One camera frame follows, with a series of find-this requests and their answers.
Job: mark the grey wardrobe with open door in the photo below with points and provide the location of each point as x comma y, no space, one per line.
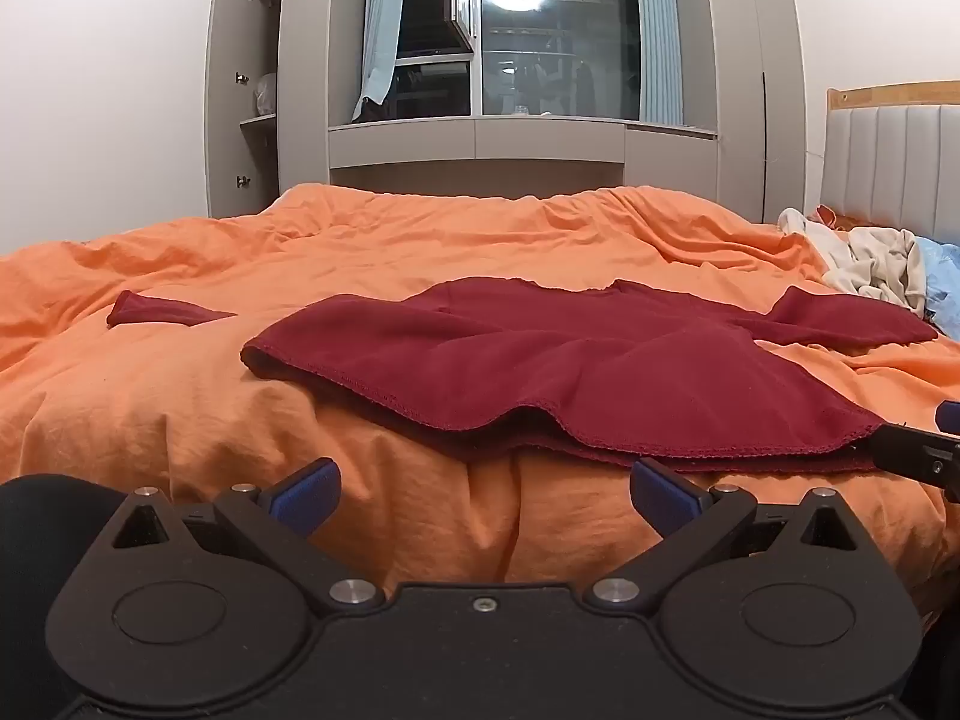
304,52

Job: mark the grey window ledge cabinet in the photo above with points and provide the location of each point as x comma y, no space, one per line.
480,146

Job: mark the light blue cloth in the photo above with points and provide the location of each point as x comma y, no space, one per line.
943,277

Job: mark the grey padded headboard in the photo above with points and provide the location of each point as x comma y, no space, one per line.
892,157

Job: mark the beige clothes pile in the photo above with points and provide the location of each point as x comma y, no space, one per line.
870,259

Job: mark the glass window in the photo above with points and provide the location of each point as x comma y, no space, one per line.
555,37

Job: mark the orange bed cover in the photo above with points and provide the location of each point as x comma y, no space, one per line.
247,405

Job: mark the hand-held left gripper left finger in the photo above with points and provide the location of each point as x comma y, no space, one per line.
304,499

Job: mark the white bag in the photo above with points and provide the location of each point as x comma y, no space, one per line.
265,94

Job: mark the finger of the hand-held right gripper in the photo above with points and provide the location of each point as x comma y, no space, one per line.
950,418
919,457

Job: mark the dark red shirt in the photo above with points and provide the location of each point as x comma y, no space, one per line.
570,367

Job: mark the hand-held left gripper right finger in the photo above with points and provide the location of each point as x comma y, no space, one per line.
664,499

